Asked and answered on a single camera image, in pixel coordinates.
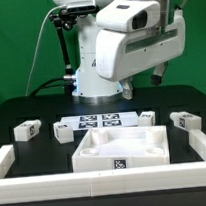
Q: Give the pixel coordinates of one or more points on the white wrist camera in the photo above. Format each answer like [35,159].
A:
[128,16]

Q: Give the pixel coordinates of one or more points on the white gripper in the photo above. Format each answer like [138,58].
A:
[121,55]

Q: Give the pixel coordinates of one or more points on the white square tabletop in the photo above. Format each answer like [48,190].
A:
[120,148]

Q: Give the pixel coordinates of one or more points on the grey camera on mount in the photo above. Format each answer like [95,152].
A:
[85,6]

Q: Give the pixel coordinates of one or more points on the white U-shaped fence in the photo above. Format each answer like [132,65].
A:
[90,184]

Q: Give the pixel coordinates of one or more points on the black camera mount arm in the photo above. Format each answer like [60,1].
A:
[60,26]

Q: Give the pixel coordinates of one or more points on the white marker tag plate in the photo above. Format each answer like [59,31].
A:
[102,120]

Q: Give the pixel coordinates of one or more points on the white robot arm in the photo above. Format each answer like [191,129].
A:
[91,87]

